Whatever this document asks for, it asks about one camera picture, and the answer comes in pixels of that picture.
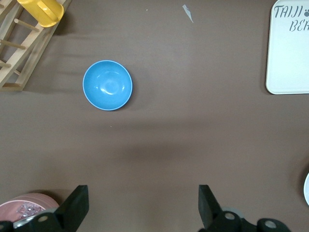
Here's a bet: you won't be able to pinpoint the pink bowl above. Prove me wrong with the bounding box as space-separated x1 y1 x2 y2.
0 192 60 223

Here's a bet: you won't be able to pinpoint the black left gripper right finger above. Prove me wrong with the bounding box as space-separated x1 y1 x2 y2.
198 185 245 232

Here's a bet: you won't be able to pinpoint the cream tray with bear print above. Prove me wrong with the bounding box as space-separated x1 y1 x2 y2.
265 0 309 95

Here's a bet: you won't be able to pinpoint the clear plastic ice cubes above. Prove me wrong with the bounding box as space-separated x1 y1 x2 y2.
16 203 41 219

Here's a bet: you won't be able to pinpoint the wooden peg cup rack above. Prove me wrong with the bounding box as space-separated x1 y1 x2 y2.
0 0 72 92

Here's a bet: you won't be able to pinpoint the yellow mug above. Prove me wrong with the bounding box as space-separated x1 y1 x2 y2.
17 0 65 28

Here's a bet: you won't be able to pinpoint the white round plate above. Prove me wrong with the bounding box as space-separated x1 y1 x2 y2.
303 172 309 206

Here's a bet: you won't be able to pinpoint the metal scoop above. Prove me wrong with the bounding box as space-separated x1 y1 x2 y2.
13 213 49 229

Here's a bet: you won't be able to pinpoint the blue bowl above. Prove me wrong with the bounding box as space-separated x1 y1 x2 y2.
83 60 134 111

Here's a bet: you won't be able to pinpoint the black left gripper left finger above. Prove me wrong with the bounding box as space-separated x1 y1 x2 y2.
31 185 89 232

